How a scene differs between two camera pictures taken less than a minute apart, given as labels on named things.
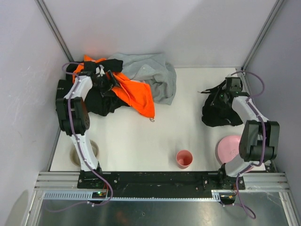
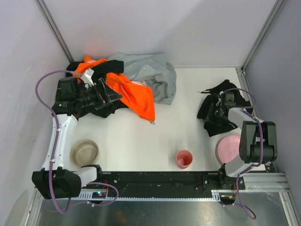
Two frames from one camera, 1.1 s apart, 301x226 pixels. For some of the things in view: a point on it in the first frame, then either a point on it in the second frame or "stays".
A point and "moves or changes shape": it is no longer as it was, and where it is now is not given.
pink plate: [227, 147] stays
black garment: [215, 116] moves or changes shape
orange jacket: [138, 95] moves or changes shape
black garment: [106, 104] moves or changes shape
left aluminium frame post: [44, 11] stays
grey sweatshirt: [153, 69] stays
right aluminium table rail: [271, 181] stays
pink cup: [184, 159] stays
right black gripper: [217, 98] to [210, 115]
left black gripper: [106, 80] to [102, 91]
